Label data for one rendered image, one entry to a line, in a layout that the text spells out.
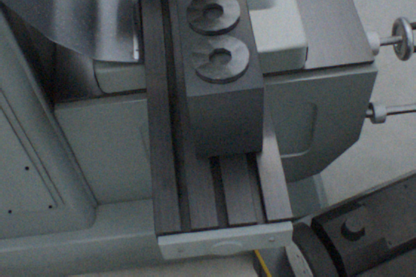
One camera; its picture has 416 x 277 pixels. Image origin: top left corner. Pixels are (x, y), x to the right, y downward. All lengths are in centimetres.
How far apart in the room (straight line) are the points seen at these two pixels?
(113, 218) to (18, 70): 71
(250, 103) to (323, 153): 84
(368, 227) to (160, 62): 58
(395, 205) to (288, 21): 48
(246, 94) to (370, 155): 131
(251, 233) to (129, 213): 90
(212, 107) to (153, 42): 34
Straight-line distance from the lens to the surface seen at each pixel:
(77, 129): 149
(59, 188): 164
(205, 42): 92
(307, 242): 133
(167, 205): 99
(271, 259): 152
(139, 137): 153
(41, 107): 139
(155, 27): 123
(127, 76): 134
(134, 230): 180
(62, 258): 188
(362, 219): 135
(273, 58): 134
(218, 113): 91
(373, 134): 221
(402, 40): 162
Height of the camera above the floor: 182
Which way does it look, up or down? 53 degrees down
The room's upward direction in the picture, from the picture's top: 11 degrees counter-clockwise
